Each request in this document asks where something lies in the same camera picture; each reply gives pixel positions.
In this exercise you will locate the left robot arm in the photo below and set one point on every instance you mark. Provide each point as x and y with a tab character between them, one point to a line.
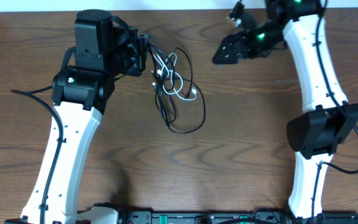
106	49

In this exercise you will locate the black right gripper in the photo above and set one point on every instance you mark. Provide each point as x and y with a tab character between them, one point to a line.
236	39

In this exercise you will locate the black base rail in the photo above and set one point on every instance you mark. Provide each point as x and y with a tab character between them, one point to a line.
260	215

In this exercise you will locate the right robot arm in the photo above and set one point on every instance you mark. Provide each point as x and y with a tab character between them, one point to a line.
327	117

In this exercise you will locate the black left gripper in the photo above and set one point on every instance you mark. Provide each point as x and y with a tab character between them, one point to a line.
139	45

